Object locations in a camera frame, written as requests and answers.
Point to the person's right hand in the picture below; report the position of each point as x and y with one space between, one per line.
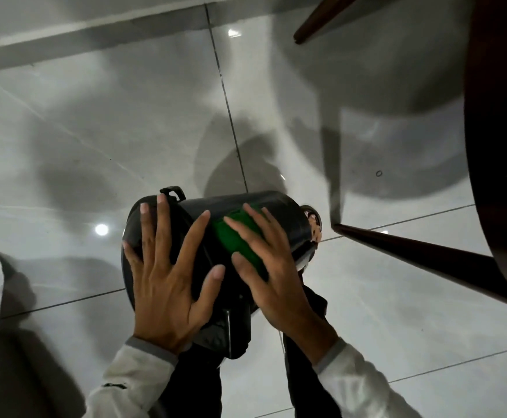
288 287

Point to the person's left hand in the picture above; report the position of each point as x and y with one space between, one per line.
162 295

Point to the person's right middle finger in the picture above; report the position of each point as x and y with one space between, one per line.
263 226

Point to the person's left little finger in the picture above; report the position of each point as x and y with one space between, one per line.
132 261

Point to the person's left thumb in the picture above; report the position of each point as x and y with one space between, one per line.
210 289

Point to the person's right thumb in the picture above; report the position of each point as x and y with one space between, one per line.
247 274

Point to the person's left middle finger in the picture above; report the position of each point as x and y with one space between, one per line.
163 230

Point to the black bin with green label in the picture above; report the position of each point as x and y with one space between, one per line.
288 217

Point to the person's left forearm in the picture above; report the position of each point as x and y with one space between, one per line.
136 380

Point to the person's right forearm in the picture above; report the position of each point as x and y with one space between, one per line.
356 387

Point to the person's black trousers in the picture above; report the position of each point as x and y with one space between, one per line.
308 378

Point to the dark wooden table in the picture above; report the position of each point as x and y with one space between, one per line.
501 126

